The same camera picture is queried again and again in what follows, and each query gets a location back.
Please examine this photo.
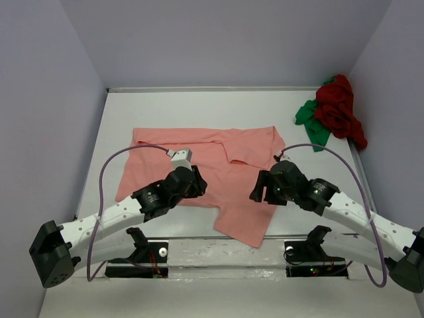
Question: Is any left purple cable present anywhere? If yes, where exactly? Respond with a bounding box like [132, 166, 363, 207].
[86, 144, 173, 282]

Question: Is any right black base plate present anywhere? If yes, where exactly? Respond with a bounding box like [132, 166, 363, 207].
[283, 225, 348, 278]

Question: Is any red t shirt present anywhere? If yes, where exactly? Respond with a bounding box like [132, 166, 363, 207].
[315, 74, 368, 150]

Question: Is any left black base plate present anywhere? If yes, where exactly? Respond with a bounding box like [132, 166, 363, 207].
[105, 227, 169, 279]

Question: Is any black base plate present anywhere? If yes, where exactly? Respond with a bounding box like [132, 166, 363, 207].
[105, 227, 169, 279]
[283, 225, 348, 278]

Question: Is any green t shirt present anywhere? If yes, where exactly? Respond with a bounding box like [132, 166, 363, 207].
[295, 76, 337, 146]

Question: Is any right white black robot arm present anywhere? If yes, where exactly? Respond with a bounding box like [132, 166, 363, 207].
[249, 160, 423, 293]

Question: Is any pink t shirt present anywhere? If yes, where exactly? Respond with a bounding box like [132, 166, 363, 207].
[131, 127, 285, 248]

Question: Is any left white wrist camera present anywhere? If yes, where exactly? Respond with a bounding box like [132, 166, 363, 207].
[166, 148, 192, 171]

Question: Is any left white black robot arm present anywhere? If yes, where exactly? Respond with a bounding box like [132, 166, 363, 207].
[28, 166, 207, 288]

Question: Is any purple cable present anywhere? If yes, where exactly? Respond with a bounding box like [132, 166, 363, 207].
[86, 144, 173, 282]
[272, 143, 388, 288]

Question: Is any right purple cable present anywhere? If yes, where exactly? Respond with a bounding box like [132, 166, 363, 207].
[272, 143, 388, 288]

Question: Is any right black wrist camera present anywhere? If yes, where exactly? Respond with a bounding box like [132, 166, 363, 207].
[270, 160, 307, 187]

